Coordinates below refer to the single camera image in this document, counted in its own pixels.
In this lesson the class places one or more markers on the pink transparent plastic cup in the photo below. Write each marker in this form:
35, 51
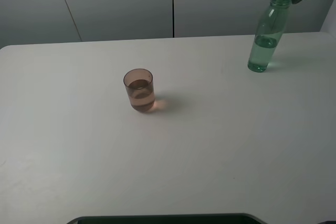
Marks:
140, 89

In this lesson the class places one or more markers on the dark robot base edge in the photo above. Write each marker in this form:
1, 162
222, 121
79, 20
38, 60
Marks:
168, 219

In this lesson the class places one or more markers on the green transparent water bottle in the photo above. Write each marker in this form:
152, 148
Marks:
270, 29

